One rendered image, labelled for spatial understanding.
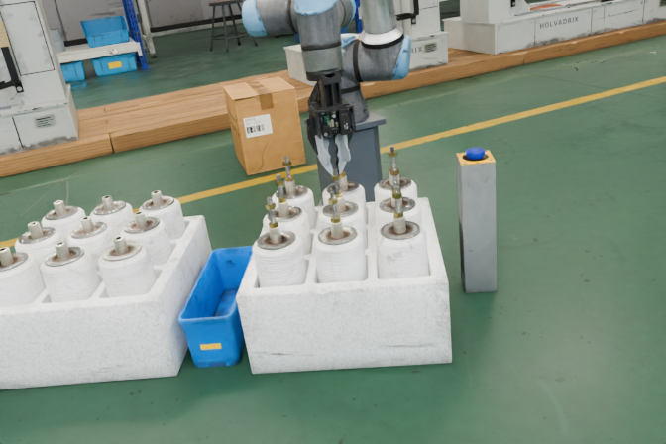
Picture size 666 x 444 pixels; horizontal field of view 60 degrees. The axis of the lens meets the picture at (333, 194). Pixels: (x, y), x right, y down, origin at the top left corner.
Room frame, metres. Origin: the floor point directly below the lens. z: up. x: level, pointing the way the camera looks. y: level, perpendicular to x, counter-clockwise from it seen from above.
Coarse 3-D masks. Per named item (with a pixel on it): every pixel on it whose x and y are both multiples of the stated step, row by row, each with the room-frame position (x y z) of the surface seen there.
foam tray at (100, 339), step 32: (192, 224) 1.28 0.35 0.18; (192, 256) 1.19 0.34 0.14; (160, 288) 0.99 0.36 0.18; (0, 320) 0.97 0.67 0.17; (32, 320) 0.96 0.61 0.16; (64, 320) 0.96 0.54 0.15; (96, 320) 0.95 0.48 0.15; (128, 320) 0.95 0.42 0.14; (160, 320) 0.95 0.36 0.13; (0, 352) 0.97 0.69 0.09; (32, 352) 0.97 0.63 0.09; (64, 352) 0.96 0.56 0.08; (96, 352) 0.96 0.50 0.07; (128, 352) 0.95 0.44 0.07; (160, 352) 0.95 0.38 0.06; (0, 384) 0.97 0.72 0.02; (32, 384) 0.97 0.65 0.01; (64, 384) 0.96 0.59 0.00
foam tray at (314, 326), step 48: (432, 240) 1.05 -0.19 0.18; (240, 288) 0.96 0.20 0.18; (288, 288) 0.93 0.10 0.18; (336, 288) 0.91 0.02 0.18; (384, 288) 0.89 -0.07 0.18; (432, 288) 0.89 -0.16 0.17; (288, 336) 0.91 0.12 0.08; (336, 336) 0.90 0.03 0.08; (384, 336) 0.89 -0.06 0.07; (432, 336) 0.89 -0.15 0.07
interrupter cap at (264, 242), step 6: (264, 234) 1.02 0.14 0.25; (282, 234) 1.01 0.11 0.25; (288, 234) 1.00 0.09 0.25; (294, 234) 1.00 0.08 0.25; (258, 240) 0.99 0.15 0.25; (264, 240) 0.99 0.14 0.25; (270, 240) 1.00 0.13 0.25; (282, 240) 0.99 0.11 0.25; (288, 240) 0.98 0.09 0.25; (294, 240) 0.98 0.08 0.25; (258, 246) 0.97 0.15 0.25; (264, 246) 0.97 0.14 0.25; (270, 246) 0.97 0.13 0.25; (276, 246) 0.96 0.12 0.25; (282, 246) 0.96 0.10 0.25
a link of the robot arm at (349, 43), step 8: (344, 40) 1.60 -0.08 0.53; (352, 40) 1.60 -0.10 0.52; (360, 40) 1.61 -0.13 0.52; (344, 48) 1.58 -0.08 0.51; (352, 48) 1.58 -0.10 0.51; (344, 56) 1.58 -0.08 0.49; (352, 56) 1.57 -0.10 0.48; (344, 64) 1.57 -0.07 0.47; (352, 64) 1.56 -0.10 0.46; (344, 72) 1.58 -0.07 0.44; (352, 72) 1.57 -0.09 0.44; (344, 80) 1.58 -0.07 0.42; (352, 80) 1.59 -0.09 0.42; (360, 80) 1.58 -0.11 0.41; (344, 88) 1.58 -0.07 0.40
